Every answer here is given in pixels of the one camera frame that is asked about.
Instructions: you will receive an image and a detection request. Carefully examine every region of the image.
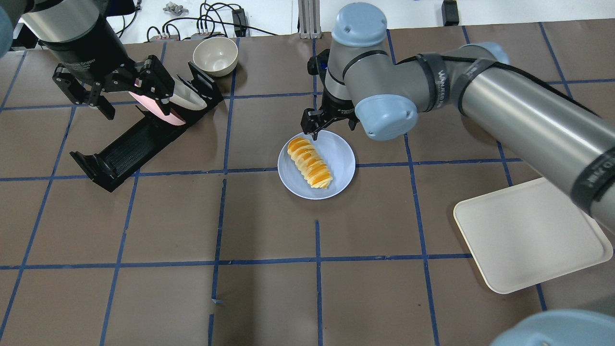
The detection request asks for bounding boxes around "cream rectangular tray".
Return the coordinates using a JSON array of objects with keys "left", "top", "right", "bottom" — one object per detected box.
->
[{"left": 453, "top": 178, "right": 613, "bottom": 294}]

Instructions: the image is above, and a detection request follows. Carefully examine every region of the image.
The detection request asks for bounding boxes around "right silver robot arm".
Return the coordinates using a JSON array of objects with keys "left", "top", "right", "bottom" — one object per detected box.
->
[{"left": 301, "top": 2, "right": 615, "bottom": 232}]

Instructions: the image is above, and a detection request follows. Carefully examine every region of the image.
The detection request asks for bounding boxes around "blue plate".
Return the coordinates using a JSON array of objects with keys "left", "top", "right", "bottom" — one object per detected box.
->
[{"left": 277, "top": 131, "right": 356, "bottom": 200}]

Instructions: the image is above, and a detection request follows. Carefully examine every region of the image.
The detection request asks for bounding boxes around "yellow sliced bread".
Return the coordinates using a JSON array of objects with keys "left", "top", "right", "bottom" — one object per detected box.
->
[{"left": 286, "top": 136, "right": 332, "bottom": 189}]

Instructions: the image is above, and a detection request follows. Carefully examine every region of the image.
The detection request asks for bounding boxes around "black dish rack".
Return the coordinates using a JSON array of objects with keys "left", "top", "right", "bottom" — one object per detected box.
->
[{"left": 70, "top": 62, "right": 223, "bottom": 192}]

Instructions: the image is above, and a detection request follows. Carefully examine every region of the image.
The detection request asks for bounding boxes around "aluminium frame post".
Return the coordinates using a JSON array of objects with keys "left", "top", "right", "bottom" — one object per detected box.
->
[{"left": 298, "top": 0, "right": 321, "bottom": 39}]

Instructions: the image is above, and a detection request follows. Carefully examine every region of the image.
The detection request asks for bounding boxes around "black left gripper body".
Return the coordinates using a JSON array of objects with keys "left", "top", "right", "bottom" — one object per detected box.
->
[{"left": 38, "top": 24, "right": 154, "bottom": 104}]

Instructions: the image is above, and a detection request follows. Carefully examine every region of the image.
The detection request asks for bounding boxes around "pink plate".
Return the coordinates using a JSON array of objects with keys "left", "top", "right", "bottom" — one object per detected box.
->
[{"left": 129, "top": 77, "right": 186, "bottom": 126}]

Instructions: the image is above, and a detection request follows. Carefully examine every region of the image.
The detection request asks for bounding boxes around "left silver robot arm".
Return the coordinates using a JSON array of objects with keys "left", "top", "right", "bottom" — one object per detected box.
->
[{"left": 1, "top": 0, "right": 175, "bottom": 123}]

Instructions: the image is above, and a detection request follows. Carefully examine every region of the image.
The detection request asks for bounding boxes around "beige plate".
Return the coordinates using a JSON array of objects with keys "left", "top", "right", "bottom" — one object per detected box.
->
[{"left": 170, "top": 77, "right": 207, "bottom": 111}]

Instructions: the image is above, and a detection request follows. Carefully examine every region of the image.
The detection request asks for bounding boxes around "small metal clamp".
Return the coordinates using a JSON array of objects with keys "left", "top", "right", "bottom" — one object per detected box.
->
[{"left": 162, "top": 1, "right": 189, "bottom": 17}]

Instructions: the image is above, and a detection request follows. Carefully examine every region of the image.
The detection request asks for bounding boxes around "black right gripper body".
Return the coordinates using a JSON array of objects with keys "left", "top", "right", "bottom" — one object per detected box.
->
[{"left": 301, "top": 50, "right": 357, "bottom": 135}]

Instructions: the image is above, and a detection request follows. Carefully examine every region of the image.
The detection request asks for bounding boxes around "beige bowl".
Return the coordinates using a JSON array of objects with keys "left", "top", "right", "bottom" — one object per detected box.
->
[{"left": 192, "top": 37, "right": 239, "bottom": 77}]

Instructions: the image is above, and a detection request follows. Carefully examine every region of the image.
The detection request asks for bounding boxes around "black power adapter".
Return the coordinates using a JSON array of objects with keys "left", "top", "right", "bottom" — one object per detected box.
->
[{"left": 232, "top": 8, "right": 248, "bottom": 37}]

